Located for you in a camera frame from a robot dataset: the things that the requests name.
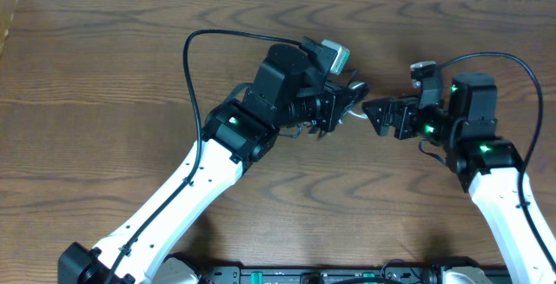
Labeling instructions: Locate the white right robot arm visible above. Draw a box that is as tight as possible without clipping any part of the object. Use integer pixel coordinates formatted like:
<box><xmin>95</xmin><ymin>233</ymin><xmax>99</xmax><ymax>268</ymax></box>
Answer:
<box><xmin>362</xmin><ymin>72</ymin><xmax>555</xmax><ymax>283</ymax></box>

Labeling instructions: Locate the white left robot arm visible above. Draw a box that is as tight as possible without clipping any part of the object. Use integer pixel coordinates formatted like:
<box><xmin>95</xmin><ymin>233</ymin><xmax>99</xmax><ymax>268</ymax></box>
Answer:
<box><xmin>57</xmin><ymin>38</ymin><xmax>368</xmax><ymax>283</ymax></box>

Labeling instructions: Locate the black left camera cable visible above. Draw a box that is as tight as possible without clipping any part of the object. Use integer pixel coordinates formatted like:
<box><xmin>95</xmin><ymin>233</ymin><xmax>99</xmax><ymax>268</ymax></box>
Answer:
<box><xmin>102</xmin><ymin>29</ymin><xmax>304</xmax><ymax>284</ymax></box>

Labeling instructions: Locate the black camera cable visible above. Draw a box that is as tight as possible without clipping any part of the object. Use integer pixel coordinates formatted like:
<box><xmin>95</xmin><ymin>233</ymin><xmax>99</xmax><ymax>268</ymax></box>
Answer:
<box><xmin>102</xmin><ymin>29</ymin><xmax>304</xmax><ymax>284</ymax></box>
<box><xmin>436</xmin><ymin>51</ymin><xmax>556</xmax><ymax>261</ymax></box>

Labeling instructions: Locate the black right camera cable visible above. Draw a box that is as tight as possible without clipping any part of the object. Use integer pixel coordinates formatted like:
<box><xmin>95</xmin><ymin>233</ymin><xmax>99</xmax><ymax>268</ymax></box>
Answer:
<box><xmin>436</xmin><ymin>51</ymin><xmax>556</xmax><ymax>261</ymax></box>

